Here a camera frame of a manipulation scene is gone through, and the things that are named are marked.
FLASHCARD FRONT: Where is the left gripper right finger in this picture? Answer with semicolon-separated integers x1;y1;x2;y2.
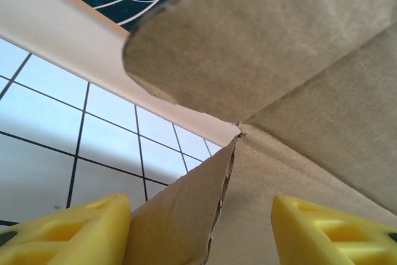
271;195;397;265

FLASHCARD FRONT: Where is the brown cardboard paper box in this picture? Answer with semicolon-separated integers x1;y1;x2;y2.
122;0;397;265

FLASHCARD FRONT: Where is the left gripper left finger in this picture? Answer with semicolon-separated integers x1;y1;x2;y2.
0;192;132;265

